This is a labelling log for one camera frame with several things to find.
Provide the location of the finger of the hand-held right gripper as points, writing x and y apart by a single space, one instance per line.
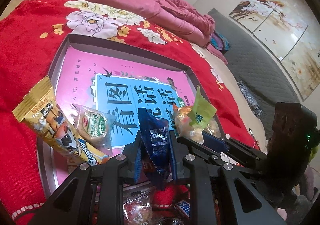
200 150
215 140

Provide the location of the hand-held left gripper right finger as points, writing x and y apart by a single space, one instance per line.
175 157

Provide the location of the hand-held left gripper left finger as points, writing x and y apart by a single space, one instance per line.
136 165

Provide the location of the green-topped pastry packet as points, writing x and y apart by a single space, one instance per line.
185 125

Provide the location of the dark blue snack packet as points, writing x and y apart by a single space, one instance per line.
155 135

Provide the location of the green snack packet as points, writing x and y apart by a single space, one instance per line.
200 112

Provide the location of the yellow cartoon snack packet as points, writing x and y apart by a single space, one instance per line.
50 120

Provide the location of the grey shallow cardboard box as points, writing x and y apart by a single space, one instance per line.
125 48

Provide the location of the clear pastry packet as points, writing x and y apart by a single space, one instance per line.
212 128

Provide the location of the beige bed sheet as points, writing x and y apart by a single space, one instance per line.
232 105

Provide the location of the clear packet red snack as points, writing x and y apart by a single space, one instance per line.
137 210

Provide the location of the brown chocolate bar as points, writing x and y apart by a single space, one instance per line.
183 206

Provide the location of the grey patterned cloth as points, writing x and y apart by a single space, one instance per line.
250 100

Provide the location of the round cookie packet green label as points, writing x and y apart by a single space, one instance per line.
93 125

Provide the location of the grey quilted mat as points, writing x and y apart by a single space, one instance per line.
262 65

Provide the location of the multicoloured striped cloth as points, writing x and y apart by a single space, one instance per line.
220 41

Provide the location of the pink and blue book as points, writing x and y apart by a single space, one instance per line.
82 70

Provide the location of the pink quilt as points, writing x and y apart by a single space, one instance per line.
162 7

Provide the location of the red floral blanket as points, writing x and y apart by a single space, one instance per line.
22 40

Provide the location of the floral wall painting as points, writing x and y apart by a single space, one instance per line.
287 40

